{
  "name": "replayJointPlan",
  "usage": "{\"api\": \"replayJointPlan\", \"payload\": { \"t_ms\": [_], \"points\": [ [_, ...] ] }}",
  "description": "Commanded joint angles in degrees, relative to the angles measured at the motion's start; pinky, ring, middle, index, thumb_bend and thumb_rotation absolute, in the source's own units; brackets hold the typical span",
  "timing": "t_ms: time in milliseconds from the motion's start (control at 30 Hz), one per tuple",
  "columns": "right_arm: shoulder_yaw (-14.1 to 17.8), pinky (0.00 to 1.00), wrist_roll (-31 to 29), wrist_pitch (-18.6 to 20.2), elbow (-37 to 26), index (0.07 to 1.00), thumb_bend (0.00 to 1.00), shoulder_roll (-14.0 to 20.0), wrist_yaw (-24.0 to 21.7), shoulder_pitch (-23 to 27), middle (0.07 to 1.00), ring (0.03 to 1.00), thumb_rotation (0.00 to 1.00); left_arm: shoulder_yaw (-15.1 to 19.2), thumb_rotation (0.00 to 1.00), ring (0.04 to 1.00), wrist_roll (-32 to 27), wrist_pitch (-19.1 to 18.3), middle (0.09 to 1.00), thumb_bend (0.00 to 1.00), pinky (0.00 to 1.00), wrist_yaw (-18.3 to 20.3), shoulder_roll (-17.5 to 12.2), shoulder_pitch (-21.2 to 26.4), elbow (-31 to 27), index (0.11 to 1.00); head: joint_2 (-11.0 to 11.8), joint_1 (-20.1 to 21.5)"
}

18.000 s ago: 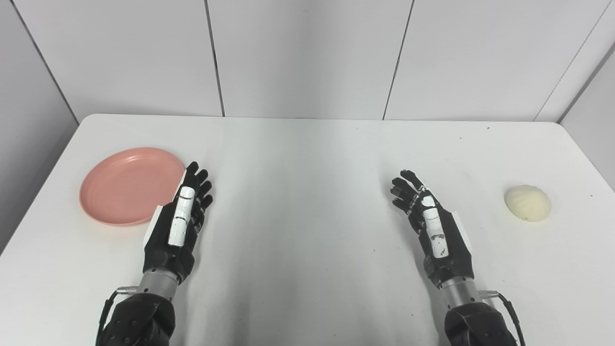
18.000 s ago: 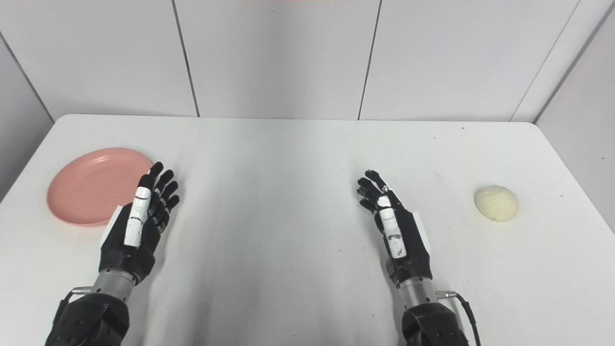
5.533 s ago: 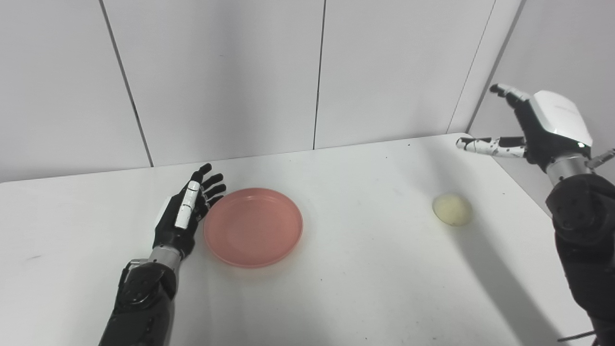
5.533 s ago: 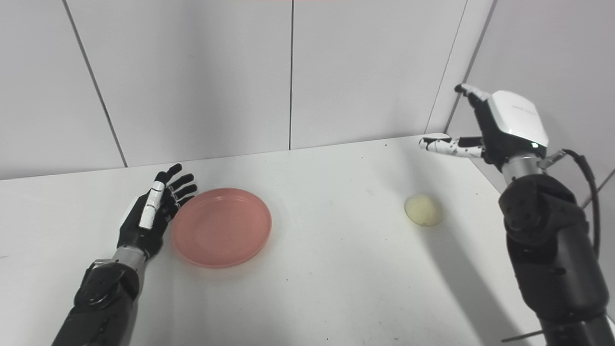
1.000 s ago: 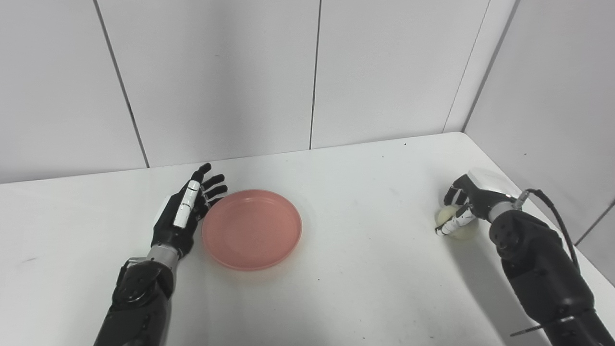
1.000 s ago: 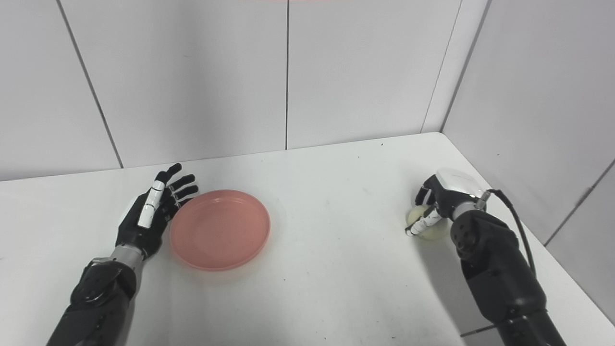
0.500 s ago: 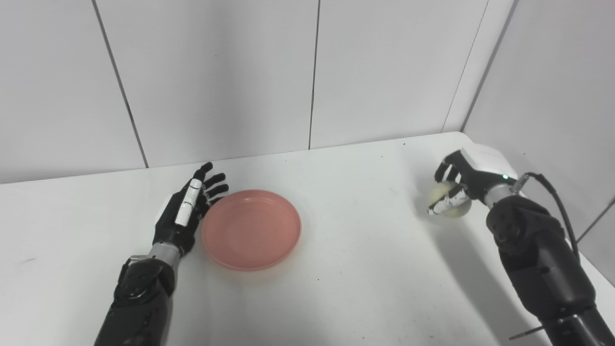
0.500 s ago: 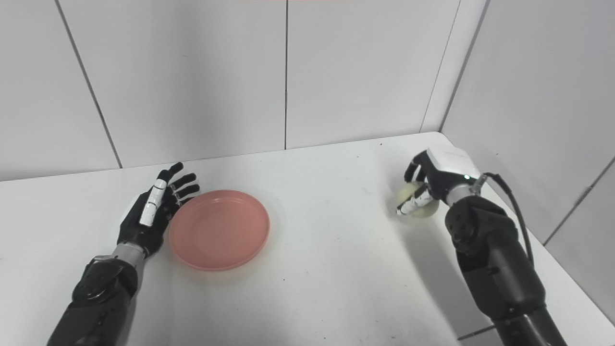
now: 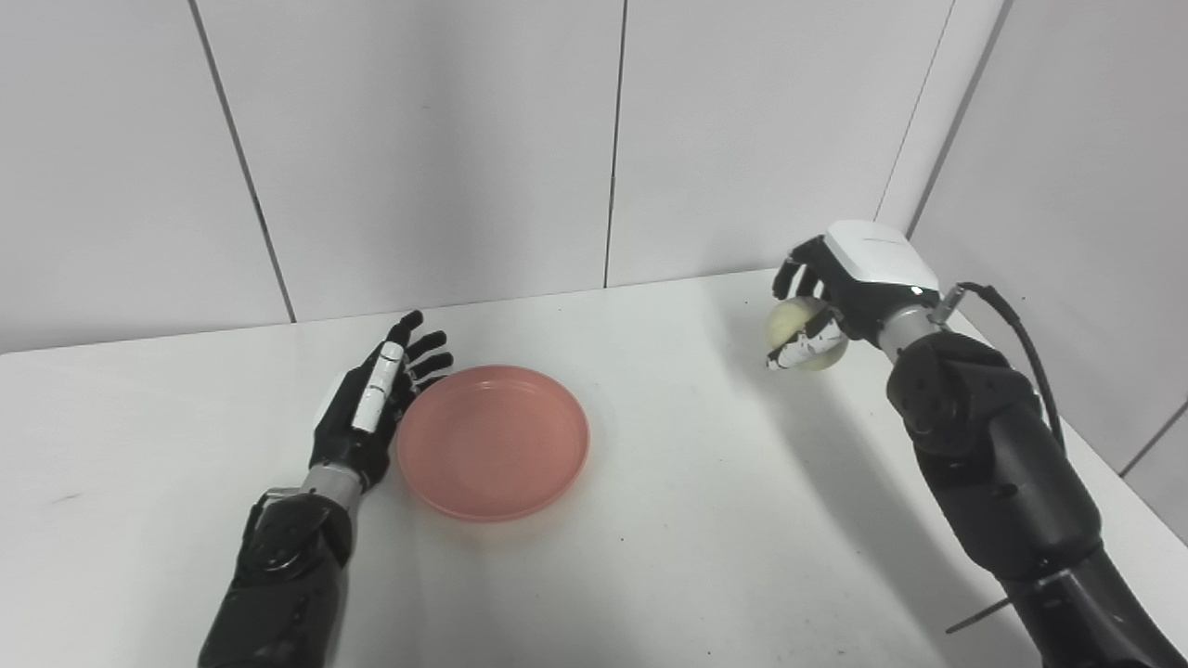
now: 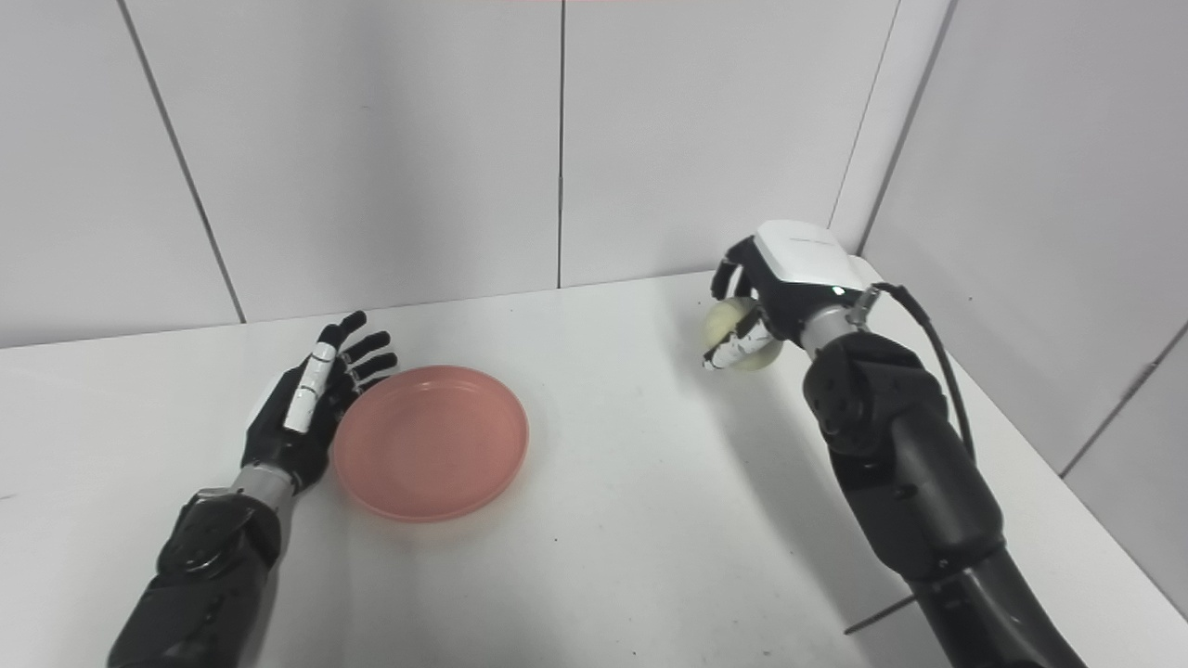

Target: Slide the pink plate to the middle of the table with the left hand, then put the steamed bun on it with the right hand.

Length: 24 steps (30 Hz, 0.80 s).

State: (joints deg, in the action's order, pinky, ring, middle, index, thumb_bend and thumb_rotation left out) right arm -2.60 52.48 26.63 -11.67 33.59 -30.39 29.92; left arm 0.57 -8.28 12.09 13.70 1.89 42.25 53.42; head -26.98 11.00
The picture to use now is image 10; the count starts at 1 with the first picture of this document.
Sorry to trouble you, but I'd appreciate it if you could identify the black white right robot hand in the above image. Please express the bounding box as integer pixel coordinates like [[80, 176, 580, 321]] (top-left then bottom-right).
[[701, 220, 878, 373]]

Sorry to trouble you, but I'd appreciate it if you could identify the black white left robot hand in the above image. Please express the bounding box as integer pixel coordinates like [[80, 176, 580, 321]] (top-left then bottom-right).
[[240, 311, 400, 494]]

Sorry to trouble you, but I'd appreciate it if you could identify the white steamed bun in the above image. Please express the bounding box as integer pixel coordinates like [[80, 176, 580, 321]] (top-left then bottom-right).
[[703, 296, 783, 373]]

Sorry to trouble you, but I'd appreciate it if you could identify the pink round plate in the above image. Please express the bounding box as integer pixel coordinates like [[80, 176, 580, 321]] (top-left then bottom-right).
[[332, 365, 531, 522]]

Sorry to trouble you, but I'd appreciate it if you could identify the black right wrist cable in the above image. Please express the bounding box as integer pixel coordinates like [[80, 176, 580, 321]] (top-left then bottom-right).
[[849, 282, 975, 462]]

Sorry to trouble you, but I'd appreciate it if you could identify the thin black cable tie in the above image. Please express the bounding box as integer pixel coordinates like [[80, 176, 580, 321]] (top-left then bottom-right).
[[843, 596, 918, 636]]

